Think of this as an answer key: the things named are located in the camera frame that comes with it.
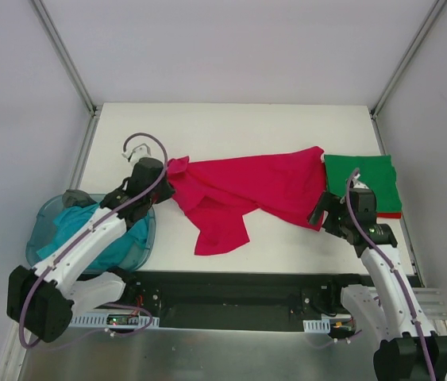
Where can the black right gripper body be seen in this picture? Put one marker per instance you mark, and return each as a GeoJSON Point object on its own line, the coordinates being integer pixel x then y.
{"type": "Point", "coordinates": [327, 214]}

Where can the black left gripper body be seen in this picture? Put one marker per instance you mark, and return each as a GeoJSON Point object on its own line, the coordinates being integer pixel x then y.
{"type": "Point", "coordinates": [163, 189]}

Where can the magenta t shirt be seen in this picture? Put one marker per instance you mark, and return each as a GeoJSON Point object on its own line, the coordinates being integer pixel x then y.
{"type": "Point", "coordinates": [215, 195]}

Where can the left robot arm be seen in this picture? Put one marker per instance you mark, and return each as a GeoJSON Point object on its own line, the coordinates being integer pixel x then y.
{"type": "Point", "coordinates": [43, 299]}

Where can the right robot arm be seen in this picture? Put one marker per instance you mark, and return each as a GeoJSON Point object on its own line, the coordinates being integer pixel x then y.
{"type": "Point", "coordinates": [406, 344]}

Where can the folded red t shirt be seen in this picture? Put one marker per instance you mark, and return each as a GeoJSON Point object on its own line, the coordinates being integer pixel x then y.
{"type": "Point", "coordinates": [390, 215]}

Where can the folded green t shirt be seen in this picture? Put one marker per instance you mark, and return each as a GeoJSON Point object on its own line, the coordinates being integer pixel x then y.
{"type": "Point", "coordinates": [377, 172]}

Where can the teal t shirt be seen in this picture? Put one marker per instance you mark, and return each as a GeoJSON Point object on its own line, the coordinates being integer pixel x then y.
{"type": "Point", "coordinates": [128, 252]}

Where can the grey cloth in basket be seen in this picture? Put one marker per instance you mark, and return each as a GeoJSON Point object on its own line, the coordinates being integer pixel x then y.
{"type": "Point", "coordinates": [79, 198]}

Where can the translucent blue plastic basket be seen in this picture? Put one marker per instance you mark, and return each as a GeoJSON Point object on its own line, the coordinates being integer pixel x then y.
{"type": "Point", "coordinates": [54, 206]}

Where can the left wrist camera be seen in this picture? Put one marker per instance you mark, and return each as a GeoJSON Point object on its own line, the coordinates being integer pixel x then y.
{"type": "Point", "coordinates": [135, 154]}

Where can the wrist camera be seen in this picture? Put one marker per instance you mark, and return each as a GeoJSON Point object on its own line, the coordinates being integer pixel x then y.
{"type": "Point", "coordinates": [355, 182]}
{"type": "Point", "coordinates": [135, 154]}

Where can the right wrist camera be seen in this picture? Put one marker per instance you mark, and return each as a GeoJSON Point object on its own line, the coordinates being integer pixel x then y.
{"type": "Point", "coordinates": [355, 182]}

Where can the left aluminium frame post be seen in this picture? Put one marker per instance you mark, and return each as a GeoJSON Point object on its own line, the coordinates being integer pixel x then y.
{"type": "Point", "coordinates": [52, 33]}

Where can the aluminium frame post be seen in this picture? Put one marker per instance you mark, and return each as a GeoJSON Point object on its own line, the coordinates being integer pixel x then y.
{"type": "Point", "coordinates": [429, 21]}
{"type": "Point", "coordinates": [52, 33]}

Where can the right white cable duct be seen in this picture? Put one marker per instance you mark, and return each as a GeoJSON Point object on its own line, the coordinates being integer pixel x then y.
{"type": "Point", "coordinates": [316, 326]}

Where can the white cable duct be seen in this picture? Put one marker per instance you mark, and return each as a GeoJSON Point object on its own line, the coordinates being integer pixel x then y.
{"type": "Point", "coordinates": [113, 321]}
{"type": "Point", "coordinates": [316, 326]}

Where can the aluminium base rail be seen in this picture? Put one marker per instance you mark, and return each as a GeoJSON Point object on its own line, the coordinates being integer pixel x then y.
{"type": "Point", "coordinates": [432, 302]}

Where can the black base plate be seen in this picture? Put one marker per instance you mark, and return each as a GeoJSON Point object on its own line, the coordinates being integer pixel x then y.
{"type": "Point", "coordinates": [237, 301]}

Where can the left white cable duct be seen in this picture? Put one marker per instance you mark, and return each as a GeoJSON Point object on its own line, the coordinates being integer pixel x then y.
{"type": "Point", "coordinates": [113, 321]}

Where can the right aluminium frame post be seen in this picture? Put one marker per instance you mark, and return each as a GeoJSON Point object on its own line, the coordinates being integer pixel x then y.
{"type": "Point", "coordinates": [429, 21]}

